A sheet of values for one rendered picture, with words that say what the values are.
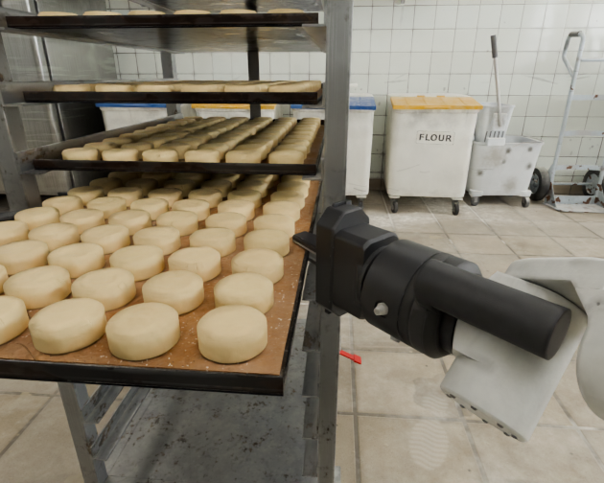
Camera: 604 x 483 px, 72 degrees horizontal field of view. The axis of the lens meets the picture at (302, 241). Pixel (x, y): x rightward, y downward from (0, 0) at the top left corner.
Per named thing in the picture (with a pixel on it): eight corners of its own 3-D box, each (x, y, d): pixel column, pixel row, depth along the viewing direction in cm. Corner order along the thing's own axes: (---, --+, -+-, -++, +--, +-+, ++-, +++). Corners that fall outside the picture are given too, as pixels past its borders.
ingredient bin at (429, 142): (384, 215, 285) (393, 97, 257) (380, 191, 344) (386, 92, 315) (466, 218, 279) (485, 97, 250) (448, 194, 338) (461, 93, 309)
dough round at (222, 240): (180, 254, 46) (178, 237, 45) (211, 239, 50) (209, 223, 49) (216, 263, 44) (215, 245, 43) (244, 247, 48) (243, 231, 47)
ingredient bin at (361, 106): (290, 213, 289) (290, 96, 261) (300, 190, 348) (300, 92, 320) (369, 216, 285) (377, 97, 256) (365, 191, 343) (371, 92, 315)
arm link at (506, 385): (465, 279, 41) (598, 331, 33) (408, 374, 39) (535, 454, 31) (429, 215, 33) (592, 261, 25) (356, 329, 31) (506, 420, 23)
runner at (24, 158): (38, 174, 58) (34, 152, 57) (19, 174, 58) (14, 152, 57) (192, 124, 117) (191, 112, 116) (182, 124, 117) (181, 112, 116)
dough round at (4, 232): (-31, 248, 48) (-36, 232, 47) (9, 233, 52) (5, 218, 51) (3, 253, 46) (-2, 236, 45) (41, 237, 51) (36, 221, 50)
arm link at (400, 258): (360, 294, 50) (449, 339, 42) (299, 323, 45) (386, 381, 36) (366, 193, 46) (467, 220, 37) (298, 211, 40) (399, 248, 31)
